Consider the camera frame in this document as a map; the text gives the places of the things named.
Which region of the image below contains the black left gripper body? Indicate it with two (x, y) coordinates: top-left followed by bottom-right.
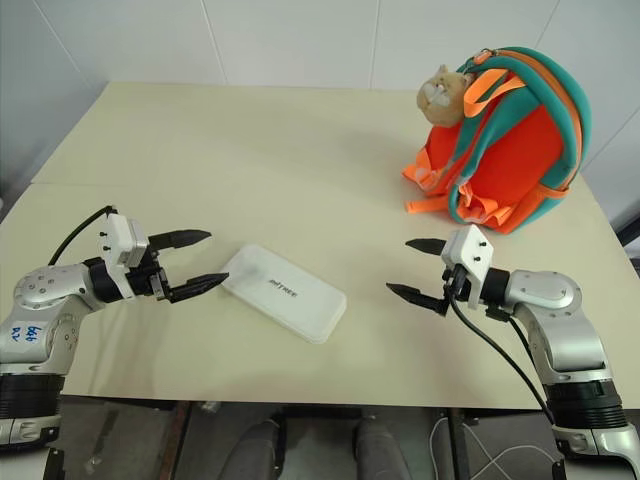
(127, 248), (174, 304)

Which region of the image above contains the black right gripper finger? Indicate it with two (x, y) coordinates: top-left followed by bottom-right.
(385, 282), (449, 318)
(405, 237), (447, 259)

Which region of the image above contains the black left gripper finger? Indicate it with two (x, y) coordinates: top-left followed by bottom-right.
(149, 229), (213, 250)
(168, 271), (231, 305)

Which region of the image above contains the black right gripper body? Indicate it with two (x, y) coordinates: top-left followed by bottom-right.
(439, 264), (467, 317)

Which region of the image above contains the white pencil case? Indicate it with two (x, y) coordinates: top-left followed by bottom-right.
(219, 242), (348, 346)

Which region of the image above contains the orange and teal backpack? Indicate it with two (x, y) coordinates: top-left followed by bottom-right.
(401, 46), (594, 237)

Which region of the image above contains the beige plush cat charm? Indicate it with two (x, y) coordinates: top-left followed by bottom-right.
(416, 64), (474, 127)

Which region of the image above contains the dark rounded shape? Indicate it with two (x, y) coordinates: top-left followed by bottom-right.
(235, 418), (282, 480)
(355, 416), (402, 480)

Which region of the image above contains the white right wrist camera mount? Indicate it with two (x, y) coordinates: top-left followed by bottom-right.
(441, 224), (496, 309)

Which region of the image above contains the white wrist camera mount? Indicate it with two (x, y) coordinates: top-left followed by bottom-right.
(99, 213), (151, 296)
(441, 224), (496, 309)

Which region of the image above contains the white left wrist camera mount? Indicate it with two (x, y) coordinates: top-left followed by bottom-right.
(99, 213), (151, 296)

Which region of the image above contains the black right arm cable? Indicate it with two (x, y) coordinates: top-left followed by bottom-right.
(446, 267), (557, 426)

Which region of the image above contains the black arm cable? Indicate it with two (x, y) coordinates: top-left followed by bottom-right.
(446, 267), (557, 426)
(47, 203), (119, 266)

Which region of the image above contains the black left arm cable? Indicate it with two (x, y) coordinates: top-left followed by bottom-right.
(47, 203), (119, 266)

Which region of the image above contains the metal table frame bar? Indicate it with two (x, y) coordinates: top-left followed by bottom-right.
(168, 402), (194, 480)

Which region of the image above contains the thin white cable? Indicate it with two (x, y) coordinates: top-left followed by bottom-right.
(433, 418), (562, 480)

